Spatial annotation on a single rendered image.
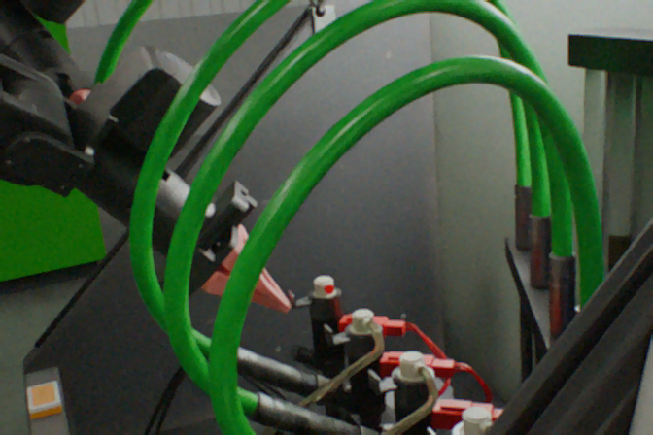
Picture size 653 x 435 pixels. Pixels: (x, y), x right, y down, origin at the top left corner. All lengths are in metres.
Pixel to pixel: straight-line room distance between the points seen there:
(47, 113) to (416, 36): 0.56
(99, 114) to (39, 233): 3.37
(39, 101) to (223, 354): 0.27
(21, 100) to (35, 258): 3.43
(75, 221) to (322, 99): 3.07
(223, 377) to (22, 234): 3.59
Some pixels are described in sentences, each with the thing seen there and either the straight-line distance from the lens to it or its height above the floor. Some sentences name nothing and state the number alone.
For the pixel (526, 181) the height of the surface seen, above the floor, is 1.16.
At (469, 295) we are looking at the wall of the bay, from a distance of 1.06.
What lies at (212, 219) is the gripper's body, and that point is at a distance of 0.63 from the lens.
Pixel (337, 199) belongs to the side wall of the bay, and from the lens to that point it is 1.02.
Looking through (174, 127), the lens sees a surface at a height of 1.27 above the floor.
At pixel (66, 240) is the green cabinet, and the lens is 4.00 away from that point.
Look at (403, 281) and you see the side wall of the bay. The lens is 1.09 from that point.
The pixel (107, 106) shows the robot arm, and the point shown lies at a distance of 0.61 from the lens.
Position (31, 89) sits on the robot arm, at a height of 1.30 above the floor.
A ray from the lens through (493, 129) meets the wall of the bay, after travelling 0.94.
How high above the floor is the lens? 1.37
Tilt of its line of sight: 17 degrees down
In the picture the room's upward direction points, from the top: 5 degrees counter-clockwise
